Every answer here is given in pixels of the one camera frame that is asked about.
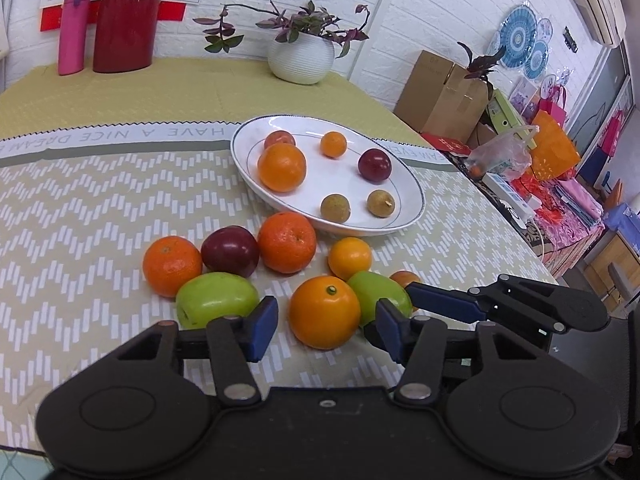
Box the large orange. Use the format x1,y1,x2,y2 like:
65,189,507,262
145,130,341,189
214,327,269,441
289,276,362,350
257,143,307,194

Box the purple plant in white pot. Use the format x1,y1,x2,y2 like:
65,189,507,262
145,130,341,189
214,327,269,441
193,0,371,86

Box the chevron patterned table cloth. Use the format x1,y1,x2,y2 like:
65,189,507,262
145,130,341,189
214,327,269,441
0,117,561,461

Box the white plate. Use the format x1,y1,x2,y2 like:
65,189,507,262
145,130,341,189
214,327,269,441
230,114,426,237

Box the orange tangerine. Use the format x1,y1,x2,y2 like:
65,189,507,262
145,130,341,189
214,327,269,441
257,211,318,275
142,235,203,299

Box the small red apple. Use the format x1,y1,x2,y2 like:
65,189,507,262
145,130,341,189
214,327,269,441
264,130,297,151

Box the white air conditioner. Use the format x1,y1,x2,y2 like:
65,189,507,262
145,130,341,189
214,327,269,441
547,0,628,50

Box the cardboard box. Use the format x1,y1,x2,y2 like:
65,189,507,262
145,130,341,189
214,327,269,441
393,50,493,145

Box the orange bag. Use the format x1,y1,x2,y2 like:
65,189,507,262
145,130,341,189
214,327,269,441
527,110,582,181

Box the green box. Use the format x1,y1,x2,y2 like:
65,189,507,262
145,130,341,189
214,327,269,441
487,89,526,136

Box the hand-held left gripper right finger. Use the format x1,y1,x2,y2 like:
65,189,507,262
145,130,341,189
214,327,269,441
364,298,549,403

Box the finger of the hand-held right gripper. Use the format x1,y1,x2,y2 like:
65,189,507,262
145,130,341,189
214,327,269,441
406,279,568,335

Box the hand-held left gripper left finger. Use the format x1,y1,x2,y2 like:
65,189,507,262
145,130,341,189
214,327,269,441
117,296,279,407

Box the brown kiwi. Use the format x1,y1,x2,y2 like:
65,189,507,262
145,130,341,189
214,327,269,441
320,193,351,225

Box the white power strip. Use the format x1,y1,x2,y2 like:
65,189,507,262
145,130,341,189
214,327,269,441
482,172,543,226

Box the dark purple plant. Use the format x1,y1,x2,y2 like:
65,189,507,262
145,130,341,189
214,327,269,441
457,41,507,98

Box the blue cloth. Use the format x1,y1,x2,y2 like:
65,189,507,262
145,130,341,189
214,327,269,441
602,202,640,241

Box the wooden cabinet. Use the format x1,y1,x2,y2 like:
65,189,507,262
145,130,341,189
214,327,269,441
582,232,640,311

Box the olive green table cloth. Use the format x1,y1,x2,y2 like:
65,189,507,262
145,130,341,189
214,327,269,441
0,56,436,148

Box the dark red plum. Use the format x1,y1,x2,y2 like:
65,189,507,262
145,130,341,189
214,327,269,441
201,225,260,279
357,148,393,183

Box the red yellow peach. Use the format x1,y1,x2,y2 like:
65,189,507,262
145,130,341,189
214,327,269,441
389,270,422,291

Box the pink gift bag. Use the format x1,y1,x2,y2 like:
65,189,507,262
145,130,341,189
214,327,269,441
537,82,571,128

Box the large blue round wall fan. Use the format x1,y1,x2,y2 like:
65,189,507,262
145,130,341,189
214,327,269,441
492,4,538,68

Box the pink bottle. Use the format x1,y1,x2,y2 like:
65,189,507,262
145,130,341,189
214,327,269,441
57,0,92,76

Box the pink folded cloth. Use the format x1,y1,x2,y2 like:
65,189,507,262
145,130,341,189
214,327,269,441
550,177,603,226

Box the grey office chair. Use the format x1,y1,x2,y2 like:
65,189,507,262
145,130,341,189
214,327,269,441
605,262,640,318

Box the red envelope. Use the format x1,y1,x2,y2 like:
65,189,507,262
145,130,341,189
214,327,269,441
421,132,473,156

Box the clear plastic bag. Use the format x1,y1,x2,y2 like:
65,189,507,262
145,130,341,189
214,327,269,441
467,127,541,181

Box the red thermos jug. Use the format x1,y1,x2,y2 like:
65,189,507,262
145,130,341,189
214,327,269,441
92,0,163,74

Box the green apple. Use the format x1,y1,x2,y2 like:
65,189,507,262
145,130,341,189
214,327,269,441
175,272,261,331
346,270,413,328

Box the brown longan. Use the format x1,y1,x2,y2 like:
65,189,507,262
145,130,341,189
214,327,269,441
366,189,396,219

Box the small yellow orange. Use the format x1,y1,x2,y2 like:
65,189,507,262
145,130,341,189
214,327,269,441
327,236,373,282
320,131,348,159

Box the magenta bag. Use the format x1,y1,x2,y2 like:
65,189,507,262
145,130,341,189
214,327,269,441
600,110,628,158

